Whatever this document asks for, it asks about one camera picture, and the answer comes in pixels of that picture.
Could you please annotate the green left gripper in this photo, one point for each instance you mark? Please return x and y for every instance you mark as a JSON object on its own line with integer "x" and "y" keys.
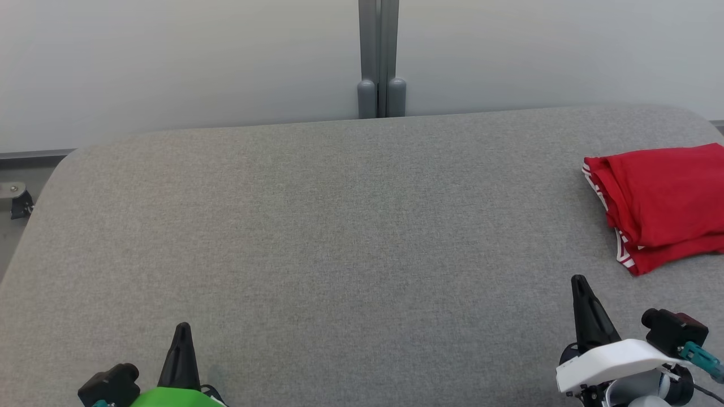
{"x": 175, "y": 398}

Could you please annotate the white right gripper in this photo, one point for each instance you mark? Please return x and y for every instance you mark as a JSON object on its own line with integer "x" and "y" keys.
{"x": 611, "y": 362}

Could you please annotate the red shorts with white stripes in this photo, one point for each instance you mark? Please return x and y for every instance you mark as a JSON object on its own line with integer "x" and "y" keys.
{"x": 667, "y": 257}

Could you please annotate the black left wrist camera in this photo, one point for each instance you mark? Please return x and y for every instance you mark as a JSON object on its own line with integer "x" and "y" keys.
{"x": 110, "y": 384}

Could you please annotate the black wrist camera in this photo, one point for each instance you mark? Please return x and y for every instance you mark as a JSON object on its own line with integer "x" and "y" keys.
{"x": 110, "y": 384}
{"x": 673, "y": 330}

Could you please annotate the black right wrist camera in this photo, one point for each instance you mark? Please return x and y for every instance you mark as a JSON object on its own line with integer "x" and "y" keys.
{"x": 673, "y": 330}

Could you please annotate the black frame foot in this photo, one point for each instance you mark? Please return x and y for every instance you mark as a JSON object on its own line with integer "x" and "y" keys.
{"x": 21, "y": 206}

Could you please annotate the grey metal frame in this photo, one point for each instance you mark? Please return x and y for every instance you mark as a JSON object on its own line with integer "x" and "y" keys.
{"x": 34, "y": 158}

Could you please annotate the grey double metal partition post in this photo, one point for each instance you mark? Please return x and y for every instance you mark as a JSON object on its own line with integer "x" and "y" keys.
{"x": 382, "y": 56}

